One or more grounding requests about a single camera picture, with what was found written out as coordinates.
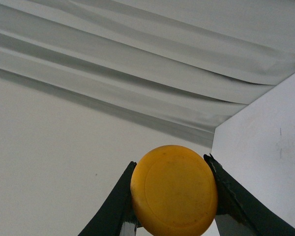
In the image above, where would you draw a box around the yellow push button switch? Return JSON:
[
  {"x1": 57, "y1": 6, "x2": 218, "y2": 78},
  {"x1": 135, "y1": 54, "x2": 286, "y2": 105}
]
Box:
[{"x1": 130, "y1": 145, "x2": 218, "y2": 236}]

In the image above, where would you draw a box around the white curtain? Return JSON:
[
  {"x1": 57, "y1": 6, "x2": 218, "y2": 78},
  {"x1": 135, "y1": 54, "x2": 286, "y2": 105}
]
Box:
[{"x1": 0, "y1": 0, "x2": 295, "y2": 147}]

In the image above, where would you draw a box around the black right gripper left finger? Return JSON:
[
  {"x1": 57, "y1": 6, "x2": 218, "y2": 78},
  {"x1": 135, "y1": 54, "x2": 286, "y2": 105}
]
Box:
[{"x1": 79, "y1": 161, "x2": 141, "y2": 236}]

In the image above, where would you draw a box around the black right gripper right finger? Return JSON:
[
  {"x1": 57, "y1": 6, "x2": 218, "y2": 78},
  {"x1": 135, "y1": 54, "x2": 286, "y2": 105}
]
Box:
[{"x1": 204, "y1": 154, "x2": 295, "y2": 236}]

